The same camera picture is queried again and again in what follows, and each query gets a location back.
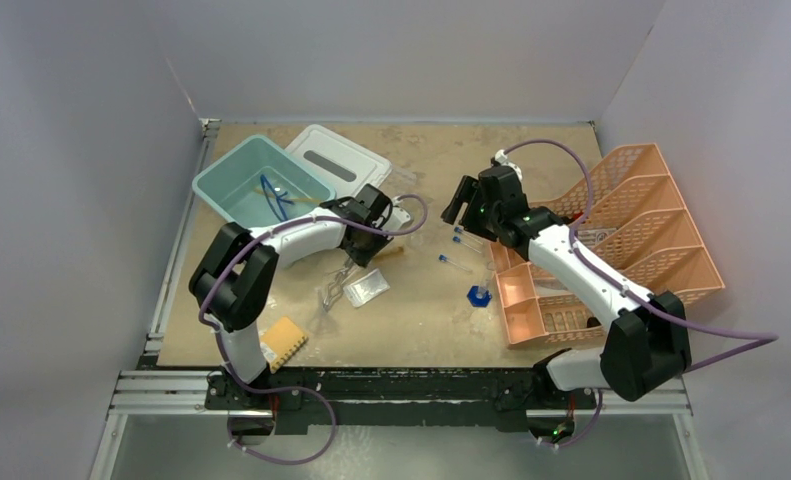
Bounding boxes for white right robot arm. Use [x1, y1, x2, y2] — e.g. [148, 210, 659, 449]
[441, 164, 692, 407]

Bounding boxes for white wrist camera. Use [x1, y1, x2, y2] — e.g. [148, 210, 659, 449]
[383, 206, 413, 231]
[491, 149, 523, 180]

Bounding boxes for metal crucible tongs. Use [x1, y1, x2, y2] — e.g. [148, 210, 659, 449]
[319, 258, 356, 312]

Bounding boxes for aluminium table edge rail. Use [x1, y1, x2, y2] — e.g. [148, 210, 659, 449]
[142, 118, 223, 356]

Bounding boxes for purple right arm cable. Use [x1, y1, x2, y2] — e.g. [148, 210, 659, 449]
[500, 139, 781, 452]

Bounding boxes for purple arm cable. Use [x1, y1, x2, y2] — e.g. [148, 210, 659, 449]
[500, 139, 781, 452]
[198, 193, 429, 465]

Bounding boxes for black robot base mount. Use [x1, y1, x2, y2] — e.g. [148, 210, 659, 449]
[205, 367, 596, 437]

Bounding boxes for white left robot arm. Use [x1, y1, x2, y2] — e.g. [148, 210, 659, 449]
[188, 185, 394, 409]

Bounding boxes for teal plastic bin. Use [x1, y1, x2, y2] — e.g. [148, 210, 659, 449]
[192, 135, 336, 228]

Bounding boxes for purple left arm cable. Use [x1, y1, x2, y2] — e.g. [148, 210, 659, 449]
[198, 193, 429, 465]

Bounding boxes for blue safety glasses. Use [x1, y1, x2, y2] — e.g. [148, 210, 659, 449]
[259, 174, 295, 222]

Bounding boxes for white plastic bin lid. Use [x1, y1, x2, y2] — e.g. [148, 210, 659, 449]
[285, 124, 393, 198]

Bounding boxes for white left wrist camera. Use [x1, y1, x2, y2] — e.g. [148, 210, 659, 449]
[383, 206, 413, 231]

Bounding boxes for clear glass beaker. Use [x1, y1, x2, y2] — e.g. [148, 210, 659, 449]
[405, 229, 427, 250]

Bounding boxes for aluminium front frame rail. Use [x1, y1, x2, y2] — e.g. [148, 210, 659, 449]
[90, 367, 709, 479]

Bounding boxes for blue base small flask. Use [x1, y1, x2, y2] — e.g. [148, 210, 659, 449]
[466, 285, 492, 308]

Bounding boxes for white sealed packet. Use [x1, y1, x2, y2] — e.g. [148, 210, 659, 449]
[343, 269, 390, 308]

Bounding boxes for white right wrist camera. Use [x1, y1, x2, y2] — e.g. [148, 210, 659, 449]
[491, 149, 523, 180]

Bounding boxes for orange mesh file rack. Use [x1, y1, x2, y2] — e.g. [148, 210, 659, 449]
[486, 144, 725, 348]

